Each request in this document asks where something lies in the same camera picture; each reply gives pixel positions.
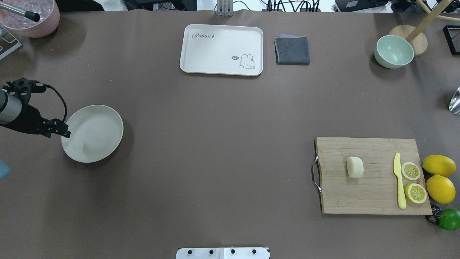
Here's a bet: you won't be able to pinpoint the wooden mug tree stand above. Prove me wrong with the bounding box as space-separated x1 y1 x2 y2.
389 0 459 57

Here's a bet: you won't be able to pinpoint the whole yellow lemon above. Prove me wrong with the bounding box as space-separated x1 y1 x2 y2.
426 175 456 205
421 155 456 177

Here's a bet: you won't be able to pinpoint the black tray frame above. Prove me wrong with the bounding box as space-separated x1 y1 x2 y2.
442 25 460 55

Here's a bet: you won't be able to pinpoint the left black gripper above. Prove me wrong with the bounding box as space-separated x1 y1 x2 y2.
2 78 71 139

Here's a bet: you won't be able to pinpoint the folded grey cloth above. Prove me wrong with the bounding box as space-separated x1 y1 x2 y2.
274 34 311 65

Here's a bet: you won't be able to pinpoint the black camera cable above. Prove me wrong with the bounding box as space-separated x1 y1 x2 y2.
36 83 68 123

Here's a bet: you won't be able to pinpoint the dark purple grapes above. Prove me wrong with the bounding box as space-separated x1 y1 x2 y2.
425 205 442 225

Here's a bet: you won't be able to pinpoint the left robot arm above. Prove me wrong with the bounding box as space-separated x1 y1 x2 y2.
0 78 71 138

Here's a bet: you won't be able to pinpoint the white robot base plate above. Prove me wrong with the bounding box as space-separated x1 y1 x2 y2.
175 247 271 259

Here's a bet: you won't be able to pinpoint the metal cutting board handle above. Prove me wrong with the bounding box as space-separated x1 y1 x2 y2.
310 155 322 195

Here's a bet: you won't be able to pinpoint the round white plate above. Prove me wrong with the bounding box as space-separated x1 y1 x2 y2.
62 105 124 163

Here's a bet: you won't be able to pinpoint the green lime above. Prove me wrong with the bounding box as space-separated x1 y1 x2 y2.
439 208 460 231

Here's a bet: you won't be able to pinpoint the metal scoop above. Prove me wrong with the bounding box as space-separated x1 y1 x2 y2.
447 87 460 115

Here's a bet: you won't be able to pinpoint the lemon half slice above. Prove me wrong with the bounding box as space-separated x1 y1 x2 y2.
401 162 422 181
404 183 428 204

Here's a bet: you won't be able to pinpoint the pink bowl with ice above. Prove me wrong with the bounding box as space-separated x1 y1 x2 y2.
0 0 60 38

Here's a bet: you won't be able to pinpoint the metal rod black tip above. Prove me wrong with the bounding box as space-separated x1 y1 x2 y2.
0 1 41 22

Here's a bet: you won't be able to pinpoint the cream rabbit tray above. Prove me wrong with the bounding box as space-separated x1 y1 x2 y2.
179 24 263 76

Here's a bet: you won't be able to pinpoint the white wire cup rack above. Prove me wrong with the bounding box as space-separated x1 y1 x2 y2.
0 25 22 60

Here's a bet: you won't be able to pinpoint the yellow plastic knife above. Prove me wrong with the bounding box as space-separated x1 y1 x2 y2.
393 153 407 209

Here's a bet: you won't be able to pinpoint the mint green bowl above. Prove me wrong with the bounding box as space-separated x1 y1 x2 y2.
374 35 415 69

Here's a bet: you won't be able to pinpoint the white steamed bun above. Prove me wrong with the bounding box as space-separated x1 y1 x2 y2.
346 156 364 178

